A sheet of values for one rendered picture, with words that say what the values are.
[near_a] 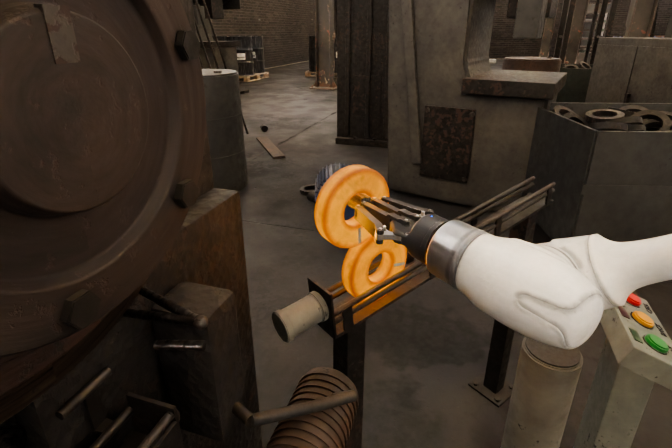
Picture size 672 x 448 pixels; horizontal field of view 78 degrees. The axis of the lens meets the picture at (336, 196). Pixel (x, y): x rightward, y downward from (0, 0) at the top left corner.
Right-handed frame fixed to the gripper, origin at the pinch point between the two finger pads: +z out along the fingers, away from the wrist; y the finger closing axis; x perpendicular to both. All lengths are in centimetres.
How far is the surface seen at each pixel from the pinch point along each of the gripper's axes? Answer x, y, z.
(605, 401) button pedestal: -45, 42, -38
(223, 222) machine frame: -4.7, -20.0, 13.5
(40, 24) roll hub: 30, -44, -25
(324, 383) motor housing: -34.0, -10.6, -6.0
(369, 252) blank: -11.4, 2.7, -2.1
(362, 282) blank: -17.6, 1.1, -2.4
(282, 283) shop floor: -92, 40, 96
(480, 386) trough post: -87, 61, -2
